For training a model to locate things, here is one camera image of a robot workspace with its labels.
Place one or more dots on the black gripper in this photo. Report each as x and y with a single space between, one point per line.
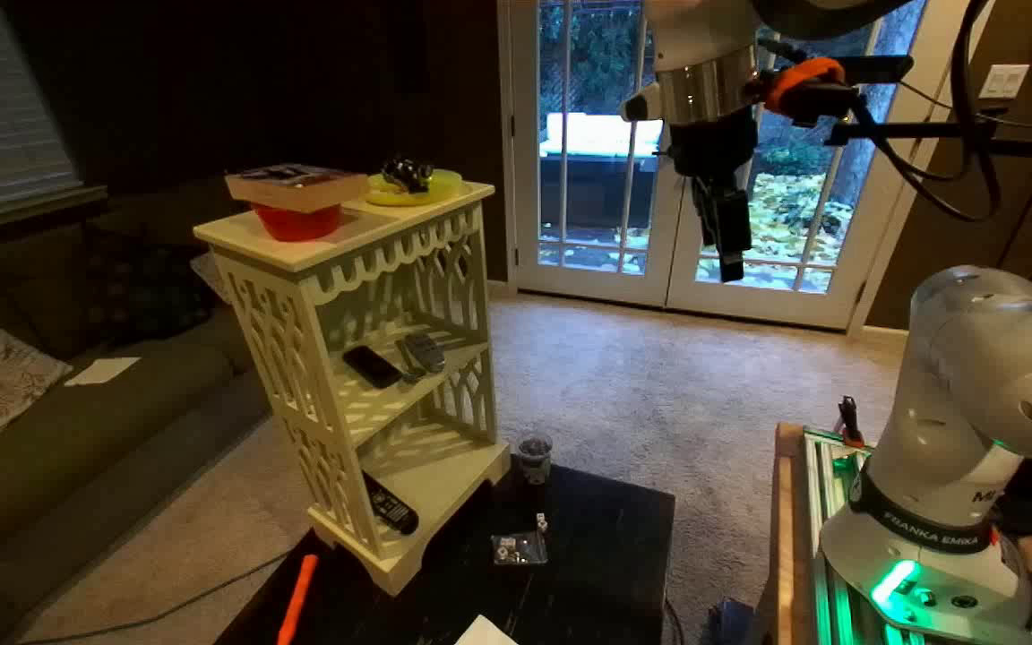
714 150

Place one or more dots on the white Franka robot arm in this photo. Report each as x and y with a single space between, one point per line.
985 360

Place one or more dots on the black object on plate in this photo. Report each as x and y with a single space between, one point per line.
407 177

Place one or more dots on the olive fabric couch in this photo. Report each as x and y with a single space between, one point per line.
87 452

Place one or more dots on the flat printed cardboard box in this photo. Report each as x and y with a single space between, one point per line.
294 184

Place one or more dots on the long black remote control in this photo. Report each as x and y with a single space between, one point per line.
391 505

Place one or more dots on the tiny white piece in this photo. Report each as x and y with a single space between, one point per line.
541 520

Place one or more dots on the red marker pen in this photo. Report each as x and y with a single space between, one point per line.
294 602

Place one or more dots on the wooden robot mount table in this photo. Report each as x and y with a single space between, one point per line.
824 477

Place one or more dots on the window blinds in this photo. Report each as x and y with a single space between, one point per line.
3 118

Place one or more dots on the small white paper sheet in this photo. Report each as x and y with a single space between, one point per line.
102 370

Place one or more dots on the light couch pillow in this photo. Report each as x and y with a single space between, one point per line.
212 276

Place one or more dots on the black red clamp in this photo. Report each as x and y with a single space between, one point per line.
846 421

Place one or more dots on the black camera boom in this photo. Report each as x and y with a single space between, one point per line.
1018 146

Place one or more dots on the red bowl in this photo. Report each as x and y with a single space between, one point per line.
300 225

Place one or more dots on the blue object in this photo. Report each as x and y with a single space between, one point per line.
734 625

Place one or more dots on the yellow-green plate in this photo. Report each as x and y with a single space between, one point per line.
441 189

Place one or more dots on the white lattice shelf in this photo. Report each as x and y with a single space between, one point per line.
304 299

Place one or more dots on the white glass french door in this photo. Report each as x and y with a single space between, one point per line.
524 182

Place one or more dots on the dark couch cushion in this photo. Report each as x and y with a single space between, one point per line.
146 287

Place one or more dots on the grey remote control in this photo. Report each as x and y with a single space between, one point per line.
425 353

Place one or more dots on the white light switch plate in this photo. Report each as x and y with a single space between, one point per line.
1004 79

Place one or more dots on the white paper on table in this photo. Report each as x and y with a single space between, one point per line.
486 631

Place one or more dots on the small printed packet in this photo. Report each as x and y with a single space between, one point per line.
517 548

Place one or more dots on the small dark cup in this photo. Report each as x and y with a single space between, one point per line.
532 462

